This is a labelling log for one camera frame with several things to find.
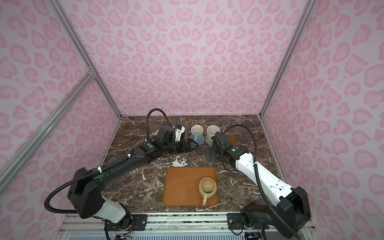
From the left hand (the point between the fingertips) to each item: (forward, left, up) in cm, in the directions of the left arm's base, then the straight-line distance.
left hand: (195, 144), depth 77 cm
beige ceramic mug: (-15, -6, -21) cm, 26 cm away
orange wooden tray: (-14, +9, -22) cm, 27 cm away
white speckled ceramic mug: (+21, -11, -16) cm, 29 cm away
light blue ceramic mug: (+16, -1, -12) cm, 20 cm away
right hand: (-2, -10, -6) cm, 12 cm away
